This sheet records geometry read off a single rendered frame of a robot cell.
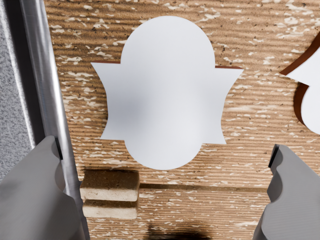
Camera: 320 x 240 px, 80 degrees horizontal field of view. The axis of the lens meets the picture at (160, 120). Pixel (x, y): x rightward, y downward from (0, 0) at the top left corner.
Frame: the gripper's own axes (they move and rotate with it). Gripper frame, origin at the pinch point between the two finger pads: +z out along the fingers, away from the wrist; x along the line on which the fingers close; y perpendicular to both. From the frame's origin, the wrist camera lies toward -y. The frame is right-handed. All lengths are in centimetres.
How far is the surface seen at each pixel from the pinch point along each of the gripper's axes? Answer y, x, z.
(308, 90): -1.9, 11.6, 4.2
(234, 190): 11.1, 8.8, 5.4
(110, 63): -3.3, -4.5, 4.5
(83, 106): 1.0, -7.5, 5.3
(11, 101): 1.6, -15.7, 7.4
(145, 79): -2.2, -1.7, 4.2
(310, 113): 0.1, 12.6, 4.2
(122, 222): 17.3, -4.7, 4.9
